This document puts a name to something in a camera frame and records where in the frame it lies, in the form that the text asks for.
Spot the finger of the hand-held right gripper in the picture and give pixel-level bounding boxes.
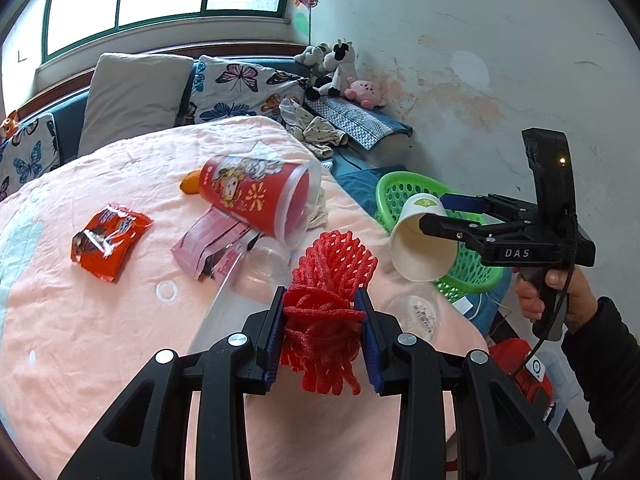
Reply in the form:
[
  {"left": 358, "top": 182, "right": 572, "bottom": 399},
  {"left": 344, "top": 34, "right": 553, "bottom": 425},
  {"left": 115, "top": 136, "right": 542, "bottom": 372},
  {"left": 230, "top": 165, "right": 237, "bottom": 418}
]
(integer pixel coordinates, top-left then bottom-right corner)
[
  {"left": 419, "top": 213, "right": 501, "bottom": 252},
  {"left": 441, "top": 192, "right": 538, "bottom": 223}
]

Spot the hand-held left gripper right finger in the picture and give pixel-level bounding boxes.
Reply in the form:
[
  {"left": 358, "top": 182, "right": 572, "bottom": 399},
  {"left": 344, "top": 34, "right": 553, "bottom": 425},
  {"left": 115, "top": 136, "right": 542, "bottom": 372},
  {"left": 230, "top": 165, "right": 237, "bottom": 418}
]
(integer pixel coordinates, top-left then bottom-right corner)
[{"left": 354, "top": 287, "right": 583, "bottom": 480}]

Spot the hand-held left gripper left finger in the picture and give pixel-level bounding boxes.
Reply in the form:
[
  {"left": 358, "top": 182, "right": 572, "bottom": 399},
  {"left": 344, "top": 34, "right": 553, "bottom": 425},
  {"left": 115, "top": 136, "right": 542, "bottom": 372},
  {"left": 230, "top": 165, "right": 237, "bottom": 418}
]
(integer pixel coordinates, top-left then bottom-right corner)
[{"left": 57, "top": 287, "right": 287, "bottom": 480}]

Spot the white paper cup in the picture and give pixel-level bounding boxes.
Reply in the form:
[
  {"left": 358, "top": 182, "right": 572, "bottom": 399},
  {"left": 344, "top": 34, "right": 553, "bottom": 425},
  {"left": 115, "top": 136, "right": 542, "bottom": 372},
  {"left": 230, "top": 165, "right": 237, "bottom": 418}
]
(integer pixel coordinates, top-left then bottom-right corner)
[{"left": 389, "top": 193, "right": 461, "bottom": 282}]

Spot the green plastic basket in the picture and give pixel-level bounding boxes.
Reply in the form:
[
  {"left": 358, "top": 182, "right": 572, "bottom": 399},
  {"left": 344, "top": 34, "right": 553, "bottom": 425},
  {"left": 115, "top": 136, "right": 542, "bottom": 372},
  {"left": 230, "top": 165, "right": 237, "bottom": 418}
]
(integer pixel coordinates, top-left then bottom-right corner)
[{"left": 375, "top": 171, "right": 505, "bottom": 303}]

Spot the red foam fruit net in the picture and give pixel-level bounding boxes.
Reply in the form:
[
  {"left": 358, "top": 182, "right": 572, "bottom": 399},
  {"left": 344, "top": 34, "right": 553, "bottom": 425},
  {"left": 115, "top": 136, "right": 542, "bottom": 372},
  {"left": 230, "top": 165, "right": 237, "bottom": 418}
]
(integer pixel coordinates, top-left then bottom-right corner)
[{"left": 280, "top": 230, "right": 379, "bottom": 396}]

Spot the person's right forearm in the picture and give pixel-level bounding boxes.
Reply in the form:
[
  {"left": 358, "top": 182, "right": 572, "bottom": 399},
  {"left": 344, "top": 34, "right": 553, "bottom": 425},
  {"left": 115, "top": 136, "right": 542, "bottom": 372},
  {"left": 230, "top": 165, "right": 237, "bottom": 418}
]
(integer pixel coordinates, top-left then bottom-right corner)
[{"left": 560, "top": 296, "right": 640, "bottom": 461}]

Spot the person's right hand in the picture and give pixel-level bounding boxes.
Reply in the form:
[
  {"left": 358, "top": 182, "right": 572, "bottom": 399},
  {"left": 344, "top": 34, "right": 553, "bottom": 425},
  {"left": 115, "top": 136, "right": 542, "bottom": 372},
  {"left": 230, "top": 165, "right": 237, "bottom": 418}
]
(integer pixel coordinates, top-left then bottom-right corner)
[{"left": 515, "top": 265, "right": 599, "bottom": 333}]

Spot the clear plastic cup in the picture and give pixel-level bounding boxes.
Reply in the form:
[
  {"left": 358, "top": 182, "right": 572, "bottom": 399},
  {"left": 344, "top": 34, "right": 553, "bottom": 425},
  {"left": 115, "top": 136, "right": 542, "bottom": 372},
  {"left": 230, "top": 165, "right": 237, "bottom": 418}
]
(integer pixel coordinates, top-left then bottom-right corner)
[
  {"left": 187, "top": 247, "right": 273, "bottom": 356},
  {"left": 231, "top": 236, "right": 293, "bottom": 306}
]

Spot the clear plastic lid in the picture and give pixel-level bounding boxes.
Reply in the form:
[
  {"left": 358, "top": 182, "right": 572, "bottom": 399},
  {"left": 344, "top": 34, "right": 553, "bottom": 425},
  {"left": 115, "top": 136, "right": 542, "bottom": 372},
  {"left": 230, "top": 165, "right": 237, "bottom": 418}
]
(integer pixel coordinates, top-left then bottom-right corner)
[{"left": 385, "top": 292, "right": 443, "bottom": 343}]

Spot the white bedside cabinet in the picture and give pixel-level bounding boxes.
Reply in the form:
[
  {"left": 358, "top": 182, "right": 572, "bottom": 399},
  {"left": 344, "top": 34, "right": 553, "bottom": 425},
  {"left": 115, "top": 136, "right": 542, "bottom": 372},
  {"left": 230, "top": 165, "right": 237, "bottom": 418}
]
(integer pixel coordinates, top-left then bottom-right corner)
[{"left": 370, "top": 132, "right": 414, "bottom": 168}]

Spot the pink snack wrapper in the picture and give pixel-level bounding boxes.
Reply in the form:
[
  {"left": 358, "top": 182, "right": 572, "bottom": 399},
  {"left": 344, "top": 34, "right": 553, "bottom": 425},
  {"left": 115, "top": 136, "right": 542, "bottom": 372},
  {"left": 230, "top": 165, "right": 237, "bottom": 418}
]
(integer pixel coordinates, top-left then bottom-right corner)
[{"left": 171, "top": 207, "right": 261, "bottom": 281}]

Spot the crumpled white tissue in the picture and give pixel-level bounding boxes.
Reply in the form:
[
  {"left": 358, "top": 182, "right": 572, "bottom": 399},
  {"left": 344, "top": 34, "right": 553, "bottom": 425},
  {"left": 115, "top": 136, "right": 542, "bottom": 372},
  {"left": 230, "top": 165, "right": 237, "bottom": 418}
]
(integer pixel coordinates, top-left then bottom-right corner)
[{"left": 302, "top": 187, "right": 328, "bottom": 233}]

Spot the blue patterned towel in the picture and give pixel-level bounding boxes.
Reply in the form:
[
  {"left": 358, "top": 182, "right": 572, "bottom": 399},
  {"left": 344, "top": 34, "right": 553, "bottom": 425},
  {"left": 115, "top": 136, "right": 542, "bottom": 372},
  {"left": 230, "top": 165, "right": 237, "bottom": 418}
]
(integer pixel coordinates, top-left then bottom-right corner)
[{"left": 305, "top": 96, "right": 413, "bottom": 152}]

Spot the red toy car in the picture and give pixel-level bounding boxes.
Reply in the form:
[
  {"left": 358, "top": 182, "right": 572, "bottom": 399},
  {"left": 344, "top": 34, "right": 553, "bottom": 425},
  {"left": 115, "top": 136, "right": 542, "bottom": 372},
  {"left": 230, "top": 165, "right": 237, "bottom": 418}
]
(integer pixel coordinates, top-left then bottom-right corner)
[{"left": 487, "top": 337, "right": 556, "bottom": 421}]

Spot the pink plush toy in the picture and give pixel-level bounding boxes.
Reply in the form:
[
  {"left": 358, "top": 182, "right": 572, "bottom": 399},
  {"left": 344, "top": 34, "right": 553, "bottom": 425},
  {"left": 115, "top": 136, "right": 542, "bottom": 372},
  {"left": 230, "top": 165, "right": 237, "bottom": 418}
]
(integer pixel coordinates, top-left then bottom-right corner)
[{"left": 344, "top": 79, "right": 387, "bottom": 110}]

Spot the red printed plastic cup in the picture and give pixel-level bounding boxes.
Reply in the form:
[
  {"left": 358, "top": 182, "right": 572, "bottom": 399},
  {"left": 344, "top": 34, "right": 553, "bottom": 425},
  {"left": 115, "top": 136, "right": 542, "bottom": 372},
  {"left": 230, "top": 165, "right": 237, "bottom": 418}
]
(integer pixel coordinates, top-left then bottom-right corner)
[{"left": 199, "top": 154, "right": 322, "bottom": 248}]

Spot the patterned beige garment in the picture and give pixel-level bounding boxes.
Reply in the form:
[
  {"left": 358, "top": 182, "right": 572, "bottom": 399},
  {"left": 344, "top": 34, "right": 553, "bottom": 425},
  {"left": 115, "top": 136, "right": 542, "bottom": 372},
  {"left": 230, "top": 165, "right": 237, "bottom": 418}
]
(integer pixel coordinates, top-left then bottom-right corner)
[{"left": 279, "top": 98, "right": 349, "bottom": 158}]

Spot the black and white cow plush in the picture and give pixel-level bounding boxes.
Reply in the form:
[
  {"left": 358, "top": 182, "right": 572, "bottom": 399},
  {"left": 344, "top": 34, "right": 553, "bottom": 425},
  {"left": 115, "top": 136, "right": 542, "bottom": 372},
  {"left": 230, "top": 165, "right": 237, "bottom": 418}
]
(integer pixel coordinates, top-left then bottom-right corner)
[{"left": 306, "top": 39, "right": 358, "bottom": 101}]

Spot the flat white tissue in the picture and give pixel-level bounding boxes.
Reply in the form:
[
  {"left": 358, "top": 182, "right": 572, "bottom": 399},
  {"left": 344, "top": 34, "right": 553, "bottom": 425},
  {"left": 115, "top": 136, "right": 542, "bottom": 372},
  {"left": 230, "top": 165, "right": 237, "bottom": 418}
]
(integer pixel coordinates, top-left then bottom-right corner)
[{"left": 248, "top": 140, "right": 279, "bottom": 160}]

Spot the orange snack wrapper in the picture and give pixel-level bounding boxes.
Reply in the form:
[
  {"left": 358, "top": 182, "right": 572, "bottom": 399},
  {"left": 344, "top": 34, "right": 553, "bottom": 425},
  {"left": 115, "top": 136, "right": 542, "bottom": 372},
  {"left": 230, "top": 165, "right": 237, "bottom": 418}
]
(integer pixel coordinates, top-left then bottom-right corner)
[{"left": 71, "top": 202, "right": 154, "bottom": 283}]

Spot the grey plush toy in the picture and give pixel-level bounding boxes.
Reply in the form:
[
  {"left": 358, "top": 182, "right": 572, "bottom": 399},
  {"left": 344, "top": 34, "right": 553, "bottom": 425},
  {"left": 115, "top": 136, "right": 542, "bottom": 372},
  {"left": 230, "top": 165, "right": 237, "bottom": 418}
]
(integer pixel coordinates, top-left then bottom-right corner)
[{"left": 294, "top": 43, "right": 331, "bottom": 81}]

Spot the large butterfly print pillow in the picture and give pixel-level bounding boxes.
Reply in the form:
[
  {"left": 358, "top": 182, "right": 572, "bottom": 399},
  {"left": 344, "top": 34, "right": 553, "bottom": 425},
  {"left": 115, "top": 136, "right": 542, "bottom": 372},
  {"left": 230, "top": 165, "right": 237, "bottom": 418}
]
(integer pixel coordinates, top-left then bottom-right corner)
[{"left": 189, "top": 55, "right": 308, "bottom": 126}]

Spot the grey pillow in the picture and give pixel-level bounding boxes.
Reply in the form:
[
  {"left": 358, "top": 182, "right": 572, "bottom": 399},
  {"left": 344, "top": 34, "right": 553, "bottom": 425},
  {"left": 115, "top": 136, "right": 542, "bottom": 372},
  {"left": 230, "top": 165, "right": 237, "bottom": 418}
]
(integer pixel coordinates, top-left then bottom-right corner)
[{"left": 77, "top": 52, "right": 195, "bottom": 158}]

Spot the blue upholstered headboard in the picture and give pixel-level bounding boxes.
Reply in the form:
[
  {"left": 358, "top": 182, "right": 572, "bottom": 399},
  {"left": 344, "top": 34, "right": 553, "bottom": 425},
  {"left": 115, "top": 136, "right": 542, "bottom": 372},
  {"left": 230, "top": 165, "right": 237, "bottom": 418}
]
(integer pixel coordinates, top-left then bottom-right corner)
[{"left": 50, "top": 55, "right": 311, "bottom": 166}]

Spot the small butterfly print pillow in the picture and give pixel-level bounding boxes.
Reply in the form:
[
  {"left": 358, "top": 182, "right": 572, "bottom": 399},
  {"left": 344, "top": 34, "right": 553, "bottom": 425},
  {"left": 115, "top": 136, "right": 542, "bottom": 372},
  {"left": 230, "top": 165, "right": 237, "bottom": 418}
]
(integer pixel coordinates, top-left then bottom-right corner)
[{"left": 0, "top": 112, "right": 62, "bottom": 201}]

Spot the orange fox plush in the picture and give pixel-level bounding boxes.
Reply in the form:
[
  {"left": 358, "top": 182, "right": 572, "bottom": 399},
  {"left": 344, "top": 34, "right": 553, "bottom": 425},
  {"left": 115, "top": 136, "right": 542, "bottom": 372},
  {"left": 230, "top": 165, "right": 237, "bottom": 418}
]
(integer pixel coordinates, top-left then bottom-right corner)
[{"left": 0, "top": 110, "right": 21, "bottom": 140}]

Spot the white cable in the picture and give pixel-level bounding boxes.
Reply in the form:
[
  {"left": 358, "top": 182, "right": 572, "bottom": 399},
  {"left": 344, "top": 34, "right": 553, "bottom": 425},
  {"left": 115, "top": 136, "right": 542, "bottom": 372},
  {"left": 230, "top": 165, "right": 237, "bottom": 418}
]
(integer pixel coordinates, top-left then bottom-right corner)
[{"left": 452, "top": 292, "right": 507, "bottom": 322}]

